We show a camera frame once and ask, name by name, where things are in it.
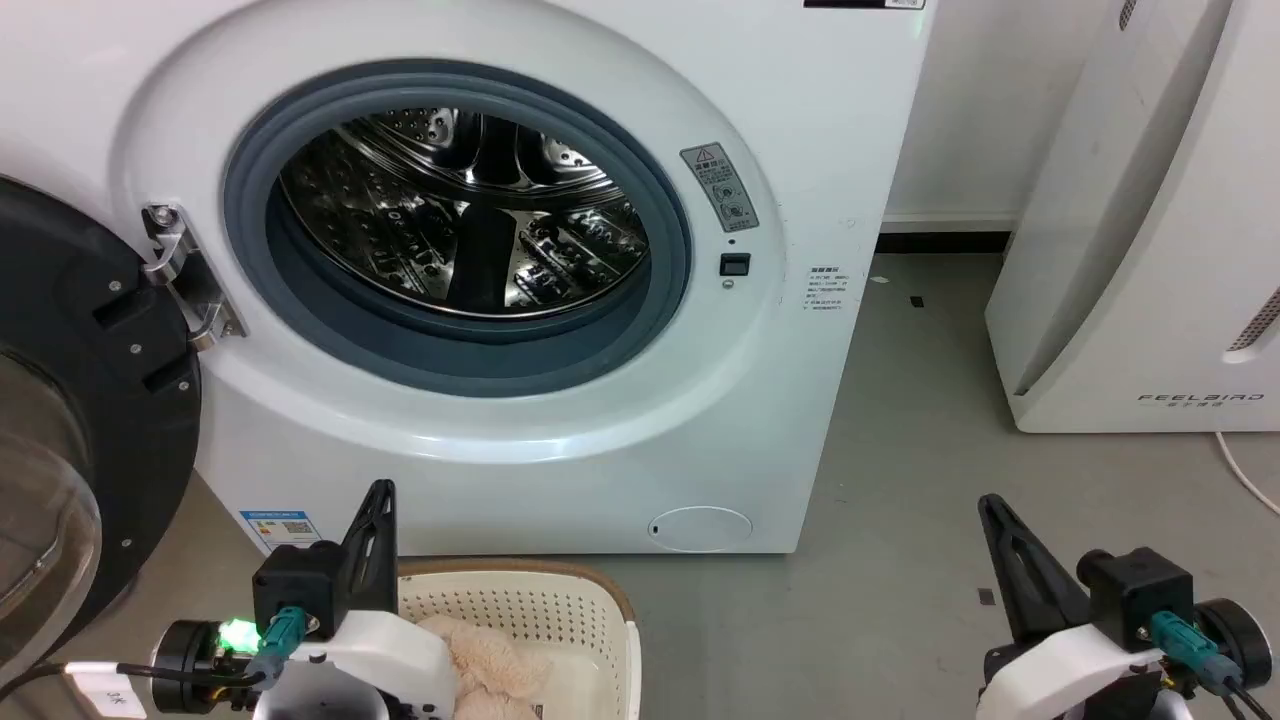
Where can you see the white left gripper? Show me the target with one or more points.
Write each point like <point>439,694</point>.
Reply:
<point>370,665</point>

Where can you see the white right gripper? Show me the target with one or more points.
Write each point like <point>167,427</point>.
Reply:
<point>1065,675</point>

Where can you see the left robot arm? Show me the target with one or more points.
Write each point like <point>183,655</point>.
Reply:
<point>195,665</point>

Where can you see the beige fluffy plush toy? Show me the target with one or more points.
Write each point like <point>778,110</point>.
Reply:
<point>495,665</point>

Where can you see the black round washer door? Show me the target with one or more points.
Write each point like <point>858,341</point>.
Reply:
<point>95,400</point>

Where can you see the stainless steel washing machine drum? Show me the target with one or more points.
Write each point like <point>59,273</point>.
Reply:
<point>470,210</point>

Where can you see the blue white energy label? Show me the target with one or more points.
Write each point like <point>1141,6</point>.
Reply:
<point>283,527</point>

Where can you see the cream plastic laundry basket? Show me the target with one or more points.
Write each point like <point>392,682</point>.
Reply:
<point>540,610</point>

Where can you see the grey rubber door gasket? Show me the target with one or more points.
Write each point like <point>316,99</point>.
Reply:
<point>400,345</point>

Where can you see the white front-load washing machine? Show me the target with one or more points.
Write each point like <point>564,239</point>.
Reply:
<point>560,420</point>

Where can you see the silver metal door hinge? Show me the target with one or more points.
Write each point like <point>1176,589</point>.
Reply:
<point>190,280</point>

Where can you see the round white filter cover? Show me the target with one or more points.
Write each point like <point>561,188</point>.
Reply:
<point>700,527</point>

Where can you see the small printed text label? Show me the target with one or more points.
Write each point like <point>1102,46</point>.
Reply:
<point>829,288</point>

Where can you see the white air purifier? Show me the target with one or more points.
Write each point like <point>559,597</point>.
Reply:
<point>1140,230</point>

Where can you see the black door latch slot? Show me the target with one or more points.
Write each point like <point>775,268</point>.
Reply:
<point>734,265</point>

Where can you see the grey warning sticker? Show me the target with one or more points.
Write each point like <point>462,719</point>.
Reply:
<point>720,186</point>

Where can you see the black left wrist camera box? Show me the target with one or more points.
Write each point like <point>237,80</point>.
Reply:
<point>297,585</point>

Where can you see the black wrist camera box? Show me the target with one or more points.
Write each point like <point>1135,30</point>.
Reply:
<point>297,585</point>
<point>1140,595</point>

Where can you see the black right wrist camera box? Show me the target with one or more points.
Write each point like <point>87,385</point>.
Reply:
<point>1140,595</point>

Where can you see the black wall baseboard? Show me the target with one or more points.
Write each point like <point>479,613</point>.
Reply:
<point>942,243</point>

